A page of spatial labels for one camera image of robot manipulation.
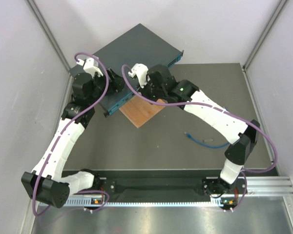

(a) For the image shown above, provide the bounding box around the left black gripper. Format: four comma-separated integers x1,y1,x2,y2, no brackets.
88,67,127,105

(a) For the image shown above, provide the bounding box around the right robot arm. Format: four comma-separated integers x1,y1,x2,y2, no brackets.
128,63,260,193

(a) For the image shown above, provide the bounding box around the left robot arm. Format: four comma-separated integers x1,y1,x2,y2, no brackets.
21,68,125,208

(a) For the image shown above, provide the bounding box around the wooden board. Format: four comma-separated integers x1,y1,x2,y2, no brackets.
119,96,164,128

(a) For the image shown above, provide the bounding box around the grey table mat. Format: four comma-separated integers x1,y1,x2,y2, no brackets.
50,62,275,171

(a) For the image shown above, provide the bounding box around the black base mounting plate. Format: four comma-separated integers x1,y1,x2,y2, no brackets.
45,169,279,203

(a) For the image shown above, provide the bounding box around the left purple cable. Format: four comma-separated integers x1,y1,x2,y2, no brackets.
32,51,110,217

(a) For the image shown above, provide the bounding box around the purple cable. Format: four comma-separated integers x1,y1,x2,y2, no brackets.
32,51,110,217
121,64,277,213

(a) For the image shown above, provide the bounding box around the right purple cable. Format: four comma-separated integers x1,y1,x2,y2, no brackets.
121,64,277,213

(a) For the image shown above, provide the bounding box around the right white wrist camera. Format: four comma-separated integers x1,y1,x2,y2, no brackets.
128,63,148,89

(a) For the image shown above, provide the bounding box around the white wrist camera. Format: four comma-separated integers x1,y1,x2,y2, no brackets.
76,57,103,77
128,63,148,89

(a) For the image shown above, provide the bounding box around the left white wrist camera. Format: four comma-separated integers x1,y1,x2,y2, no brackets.
76,57,103,77

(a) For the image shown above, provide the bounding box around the blue-grey network switch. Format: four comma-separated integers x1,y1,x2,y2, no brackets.
68,24,183,118

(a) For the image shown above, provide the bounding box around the blue ethernet cable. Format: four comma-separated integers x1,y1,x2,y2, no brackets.
184,132,231,149

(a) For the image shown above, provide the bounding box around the perforated cable duct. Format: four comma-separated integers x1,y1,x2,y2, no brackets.
39,196,225,208

